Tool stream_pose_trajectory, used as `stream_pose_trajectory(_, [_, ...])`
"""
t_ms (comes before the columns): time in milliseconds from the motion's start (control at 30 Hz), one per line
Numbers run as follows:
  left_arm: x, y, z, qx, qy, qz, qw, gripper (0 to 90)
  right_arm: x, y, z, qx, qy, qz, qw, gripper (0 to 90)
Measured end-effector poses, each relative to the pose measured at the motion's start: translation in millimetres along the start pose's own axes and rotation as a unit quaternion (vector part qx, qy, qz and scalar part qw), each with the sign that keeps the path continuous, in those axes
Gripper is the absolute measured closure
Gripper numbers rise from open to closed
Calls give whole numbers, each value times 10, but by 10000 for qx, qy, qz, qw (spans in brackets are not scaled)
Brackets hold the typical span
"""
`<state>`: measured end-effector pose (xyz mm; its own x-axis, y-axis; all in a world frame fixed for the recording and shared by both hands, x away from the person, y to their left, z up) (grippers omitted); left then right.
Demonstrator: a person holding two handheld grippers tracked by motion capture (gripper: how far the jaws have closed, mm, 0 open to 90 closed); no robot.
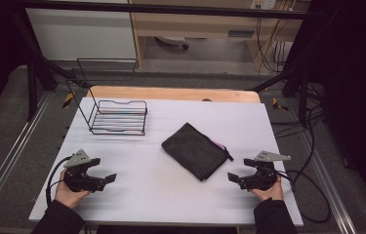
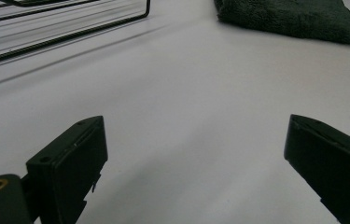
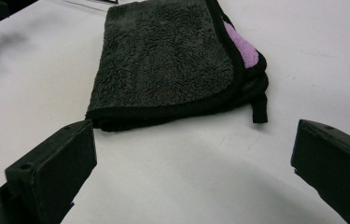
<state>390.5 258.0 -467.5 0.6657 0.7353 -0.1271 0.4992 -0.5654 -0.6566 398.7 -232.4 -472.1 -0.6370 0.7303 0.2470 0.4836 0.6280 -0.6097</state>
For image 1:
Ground black metal stand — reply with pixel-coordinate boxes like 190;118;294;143
8;9;89;122
250;19;321;126

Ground person's left hand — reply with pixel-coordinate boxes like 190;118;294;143
55;169;91;210

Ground person's right hand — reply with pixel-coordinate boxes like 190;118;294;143
251;177;284;202

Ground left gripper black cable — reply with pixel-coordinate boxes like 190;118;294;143
45;155;73;207

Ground black frame crossbar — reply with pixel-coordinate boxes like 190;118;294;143
8;0;328;20

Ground aluminium floor rail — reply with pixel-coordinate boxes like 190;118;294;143
301;130;358;234
0;92;52;222

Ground dark grey fluffy towel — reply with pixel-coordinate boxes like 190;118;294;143
161;122;235;182

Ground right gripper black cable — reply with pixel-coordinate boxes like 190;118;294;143
277;169;332;224

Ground hanging cables under desk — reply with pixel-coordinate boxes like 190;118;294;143
256;16;290;74

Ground wooden table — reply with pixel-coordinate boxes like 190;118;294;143
86;85;262;104

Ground white power outlet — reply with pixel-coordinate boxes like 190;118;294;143
250;0;277;11

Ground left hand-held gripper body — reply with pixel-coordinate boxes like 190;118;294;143
62;149;92;193

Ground light wooden desk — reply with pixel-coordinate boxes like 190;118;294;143
128;0;311;68

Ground black wire rack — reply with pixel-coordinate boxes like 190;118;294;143
65;58;148;137

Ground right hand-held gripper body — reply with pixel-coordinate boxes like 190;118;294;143
254;150;292;191

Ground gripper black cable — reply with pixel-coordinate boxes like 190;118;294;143
45;155;73;207
277;169;332;224

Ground bundle of floor cables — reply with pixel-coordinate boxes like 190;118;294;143
269;81;328;186

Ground yellow black floor tape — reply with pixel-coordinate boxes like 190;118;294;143
61;92;74;109
271;97;289;112

